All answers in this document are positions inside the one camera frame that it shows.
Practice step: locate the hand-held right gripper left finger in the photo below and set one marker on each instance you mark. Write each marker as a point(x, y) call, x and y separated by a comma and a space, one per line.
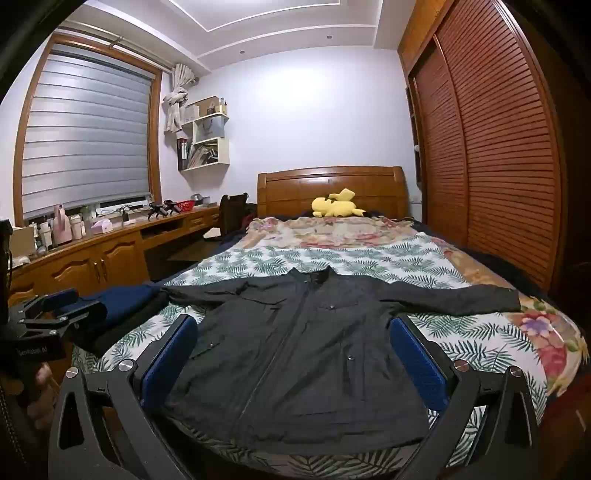
point(168, 364)

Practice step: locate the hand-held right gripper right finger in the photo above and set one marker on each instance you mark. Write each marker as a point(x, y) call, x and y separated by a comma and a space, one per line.
point(418, 364)

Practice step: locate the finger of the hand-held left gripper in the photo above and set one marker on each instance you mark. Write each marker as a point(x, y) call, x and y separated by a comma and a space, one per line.
point(85, 318)
point(60, 297)

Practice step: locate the dark grey jacket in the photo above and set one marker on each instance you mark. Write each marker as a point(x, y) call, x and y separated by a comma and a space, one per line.
point(300, 350)

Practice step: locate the person's left hand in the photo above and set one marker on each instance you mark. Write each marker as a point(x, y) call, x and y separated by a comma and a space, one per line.
point(40, 394)

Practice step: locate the folded navy blue garment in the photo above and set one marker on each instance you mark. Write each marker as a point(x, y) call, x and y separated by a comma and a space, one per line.
point(124, 300)

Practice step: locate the long wooden desk cabinet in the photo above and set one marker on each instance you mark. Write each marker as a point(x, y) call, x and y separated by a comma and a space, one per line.
point(115, 258)

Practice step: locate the cardboard box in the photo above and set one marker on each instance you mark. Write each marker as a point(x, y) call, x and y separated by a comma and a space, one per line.
point(23, 240)

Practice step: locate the pink rabbit-shaped bottle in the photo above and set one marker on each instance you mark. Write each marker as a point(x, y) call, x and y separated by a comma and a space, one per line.
point(62, 228)

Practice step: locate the pink tissue box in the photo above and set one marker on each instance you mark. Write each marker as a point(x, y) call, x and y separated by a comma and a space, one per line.
point(101, 227)

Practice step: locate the orange floral bed sheet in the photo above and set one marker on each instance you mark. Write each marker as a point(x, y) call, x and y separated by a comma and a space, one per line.
point(540, 327)

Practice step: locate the black clamp tool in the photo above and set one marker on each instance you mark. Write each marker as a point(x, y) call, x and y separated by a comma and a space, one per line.
point(171, 206)
point(157, 210)

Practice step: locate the white cloth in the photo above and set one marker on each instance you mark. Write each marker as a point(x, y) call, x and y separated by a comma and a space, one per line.
point(212, 233)

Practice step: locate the red basket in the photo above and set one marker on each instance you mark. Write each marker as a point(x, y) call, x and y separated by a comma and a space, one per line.
point(186, 206)

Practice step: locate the beige floral quilt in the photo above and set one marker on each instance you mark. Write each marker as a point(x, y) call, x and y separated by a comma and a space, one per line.
point(323, 235)

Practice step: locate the wooden bed with leaf-print sheet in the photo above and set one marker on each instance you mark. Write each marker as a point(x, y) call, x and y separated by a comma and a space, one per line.
point(295, 261)

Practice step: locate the dark wooden chair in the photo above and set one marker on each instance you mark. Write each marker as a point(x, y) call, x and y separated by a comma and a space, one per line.
point(233, 214)

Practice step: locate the silver pot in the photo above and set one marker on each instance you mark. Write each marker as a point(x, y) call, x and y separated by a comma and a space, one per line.
point(199, 199)

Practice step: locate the grey window blind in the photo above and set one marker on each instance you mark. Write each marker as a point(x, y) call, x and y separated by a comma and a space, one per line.
point(87, 134)

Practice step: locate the yellow plush toy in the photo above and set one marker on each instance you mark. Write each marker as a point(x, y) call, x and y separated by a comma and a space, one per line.
point(334, 205)

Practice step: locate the row of binders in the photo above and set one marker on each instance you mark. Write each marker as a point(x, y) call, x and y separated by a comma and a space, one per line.
point(184, 154)

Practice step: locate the wooden bed headboard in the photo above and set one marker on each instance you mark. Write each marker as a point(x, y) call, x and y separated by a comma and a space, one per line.
point(295, 189)

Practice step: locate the white paper bag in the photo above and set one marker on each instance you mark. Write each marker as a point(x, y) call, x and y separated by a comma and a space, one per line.
point(210, 130)

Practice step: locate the tied beige curtain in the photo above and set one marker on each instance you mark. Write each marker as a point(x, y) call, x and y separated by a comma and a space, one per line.
point(175, 101)

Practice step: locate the wooden louvered wardrobe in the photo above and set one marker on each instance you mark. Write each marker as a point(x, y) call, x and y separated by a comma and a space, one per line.
point(485, 138)

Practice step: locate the wooden window frame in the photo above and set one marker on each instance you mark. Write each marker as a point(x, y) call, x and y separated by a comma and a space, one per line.
point(157, 138)

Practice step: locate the white wall shelf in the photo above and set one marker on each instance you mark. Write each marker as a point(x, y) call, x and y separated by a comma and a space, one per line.
point(221, 152)

